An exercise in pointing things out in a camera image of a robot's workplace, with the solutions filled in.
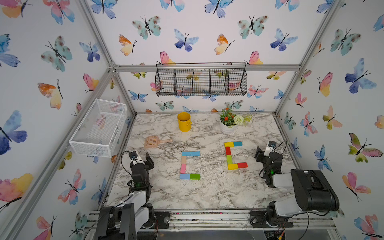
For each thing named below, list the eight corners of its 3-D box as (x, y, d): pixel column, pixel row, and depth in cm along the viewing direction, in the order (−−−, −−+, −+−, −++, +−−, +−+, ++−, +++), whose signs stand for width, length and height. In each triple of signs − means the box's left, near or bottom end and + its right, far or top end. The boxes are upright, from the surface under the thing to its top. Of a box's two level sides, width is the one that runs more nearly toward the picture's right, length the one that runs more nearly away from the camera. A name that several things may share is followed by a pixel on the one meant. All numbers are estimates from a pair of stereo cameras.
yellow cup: (178, 132, 111) (176, 122, 103) (179, 122, 117) (178, 112, 109) (191, 131, 111) (190, 122, 103) (191, 122, 117) (191, 112, 109)
